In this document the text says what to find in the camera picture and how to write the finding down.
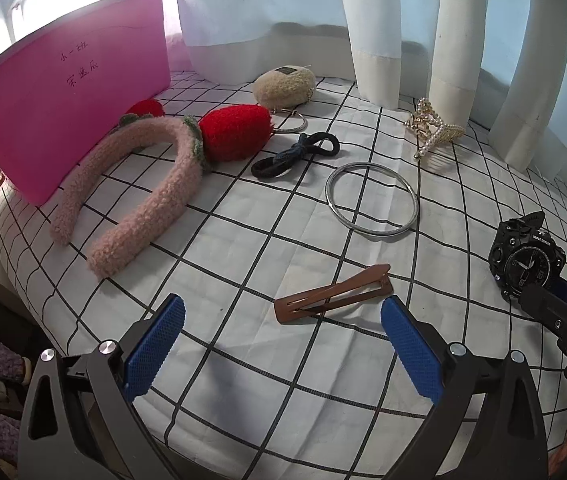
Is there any brown metal hair clip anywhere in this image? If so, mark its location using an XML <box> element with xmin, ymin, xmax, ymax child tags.
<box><xmin>274</xmin><ymin>263</ymin><xmax>393</xmax><ymax>324</ymax></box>

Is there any gold pearl hair claw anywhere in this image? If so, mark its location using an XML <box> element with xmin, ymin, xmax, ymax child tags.
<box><xmin>404</xmin><ymin>98</ymin><xmax>466</xmax><ymax>160</ymax></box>

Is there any pink fuzzy strawberry headband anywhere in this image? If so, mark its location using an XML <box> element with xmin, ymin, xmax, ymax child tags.
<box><xmin>50</xmin><ymin>97</ymin><xmax>274</xmax><ymax>281</ymax></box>

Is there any black grid white cloth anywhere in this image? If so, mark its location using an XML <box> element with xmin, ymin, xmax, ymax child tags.
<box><xmin>0</xmin><ymin>79</ymin><xmax>567</xmax><ymax>479</ymax></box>

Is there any silver metal bangle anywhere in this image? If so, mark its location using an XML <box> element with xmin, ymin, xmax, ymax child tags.
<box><xmin>323</xmin><ymin>162</ymin><xmax>420</xmax><ymax>240</ymax></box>

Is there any white curtain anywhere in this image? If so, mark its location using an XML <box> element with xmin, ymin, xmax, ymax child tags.
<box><xmin>177</xmin><ymin>0</ymin><xmax>567</xmax><ymax>184</ymax></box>

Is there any pink plastic basin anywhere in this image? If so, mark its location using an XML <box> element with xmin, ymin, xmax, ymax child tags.
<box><xmin>0</xmin><ymin>0</ymin><xmax>170</xmax><ymax>205</ymax></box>

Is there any black knotted hair tie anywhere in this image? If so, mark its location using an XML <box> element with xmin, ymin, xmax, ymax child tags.
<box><xmin>250</xmin><ymin>131</ymin><xmax>342</xmax><ymax>181</ymax></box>

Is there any beige plush keychain pouch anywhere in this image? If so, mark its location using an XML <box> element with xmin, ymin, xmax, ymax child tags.
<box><xmin>252</xmin><ymin>65</ymin><xmax>316</xmax><ymax>133</ymax></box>

